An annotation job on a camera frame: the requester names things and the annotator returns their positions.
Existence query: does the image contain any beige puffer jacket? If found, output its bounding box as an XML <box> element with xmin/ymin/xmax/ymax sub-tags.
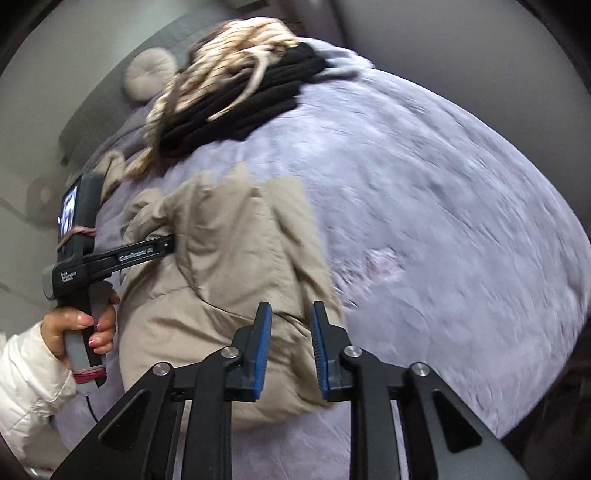
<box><xmin>118</xmin><ymin>164</ymin><xmax>345</xmax><ymax>429</ymax></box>

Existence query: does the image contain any person's left hand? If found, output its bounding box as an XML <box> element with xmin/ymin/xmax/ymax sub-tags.
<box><xmin>40</xmin><ymin>291</ymin><xmax>120</xmax><ymax>367</ymax></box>

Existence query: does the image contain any lavender embossed bed blanket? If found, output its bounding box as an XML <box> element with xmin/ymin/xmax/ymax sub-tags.
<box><xmin>55</xmin><ymin>36</ymin><xmax>591</xmax><ymax>480</ymax></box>

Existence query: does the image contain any grey upholstered headboard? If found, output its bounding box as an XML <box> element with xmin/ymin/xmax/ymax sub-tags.
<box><xmin>59</xmin><ymin>1</ymin><xmax>236</xmax><ymax>166</ymax></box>

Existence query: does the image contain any round beige cushion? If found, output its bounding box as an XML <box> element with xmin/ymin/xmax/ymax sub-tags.
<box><xmin>123</xmin><ymin>47</ymin><xmax>178</xmax><ymax>102</ymax></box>

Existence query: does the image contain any black fleece garment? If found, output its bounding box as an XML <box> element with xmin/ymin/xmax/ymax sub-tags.
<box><xmin>152</xmin><ymin>43</ymin><xmax>328</xmax><ymax>161</ymax></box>

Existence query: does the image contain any cream striped fuzzy garment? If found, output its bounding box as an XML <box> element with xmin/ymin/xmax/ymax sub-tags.
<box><xmin>123</xmin><ymin>17</ymin><xmax>300</xmax><ymax>181</ymax></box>

